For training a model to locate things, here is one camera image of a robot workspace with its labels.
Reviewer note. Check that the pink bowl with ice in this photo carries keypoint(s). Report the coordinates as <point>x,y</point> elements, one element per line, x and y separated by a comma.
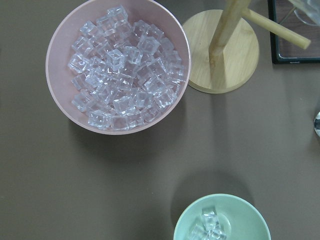
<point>118,67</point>

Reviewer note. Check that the steel ice scoop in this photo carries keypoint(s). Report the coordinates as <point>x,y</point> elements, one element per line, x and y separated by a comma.
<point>316,124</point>

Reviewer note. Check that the green ceramic bowl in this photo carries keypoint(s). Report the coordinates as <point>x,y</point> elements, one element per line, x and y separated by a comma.
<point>239,219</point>

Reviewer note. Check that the clear ice cube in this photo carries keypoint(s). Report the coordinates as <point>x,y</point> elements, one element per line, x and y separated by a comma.
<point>198,232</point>
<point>217,233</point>
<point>209,218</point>

